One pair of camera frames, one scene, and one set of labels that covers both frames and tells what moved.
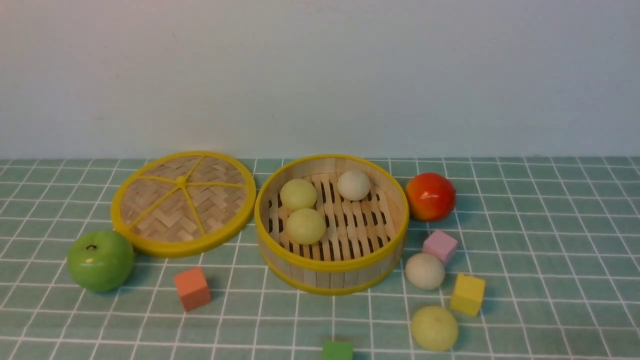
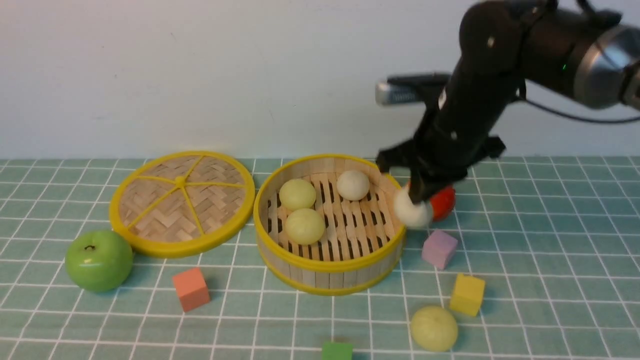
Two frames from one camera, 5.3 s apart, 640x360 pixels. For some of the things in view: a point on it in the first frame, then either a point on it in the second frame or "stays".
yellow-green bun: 297,194 stays
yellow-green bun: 434,328 stays
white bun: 353,185 stays
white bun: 424,271 to 410,214
